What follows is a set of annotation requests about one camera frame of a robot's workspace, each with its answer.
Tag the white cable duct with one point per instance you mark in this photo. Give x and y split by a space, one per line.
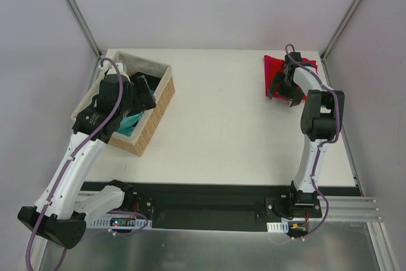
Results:
120 223
278 227

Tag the aluminium frame post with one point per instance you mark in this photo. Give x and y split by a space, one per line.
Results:
344 22
83 26

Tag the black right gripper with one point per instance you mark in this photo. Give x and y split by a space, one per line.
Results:
286 84

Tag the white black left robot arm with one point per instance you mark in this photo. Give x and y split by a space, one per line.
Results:
56 216

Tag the right white cable duct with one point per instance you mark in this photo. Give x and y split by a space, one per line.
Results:
278 227

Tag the woven wicker basket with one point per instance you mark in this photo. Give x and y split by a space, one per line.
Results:
155 115

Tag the black t shirt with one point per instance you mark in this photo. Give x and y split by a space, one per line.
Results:
152 81

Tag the right aluminium frame post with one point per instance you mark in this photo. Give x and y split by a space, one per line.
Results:
344 22

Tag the red t shirt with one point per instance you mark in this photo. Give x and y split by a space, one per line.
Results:
272 66

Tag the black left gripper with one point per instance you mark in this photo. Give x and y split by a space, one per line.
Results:
143 92

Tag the teal t shirt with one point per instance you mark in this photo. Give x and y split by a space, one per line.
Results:
128 124

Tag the aluminium rail right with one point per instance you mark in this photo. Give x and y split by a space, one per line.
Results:
353 209

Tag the left white cable duct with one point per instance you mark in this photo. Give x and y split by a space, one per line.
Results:
120 223

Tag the left aluminium frame post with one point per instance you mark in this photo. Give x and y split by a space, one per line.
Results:
83 26

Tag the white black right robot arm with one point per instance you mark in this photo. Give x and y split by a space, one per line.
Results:
296 80

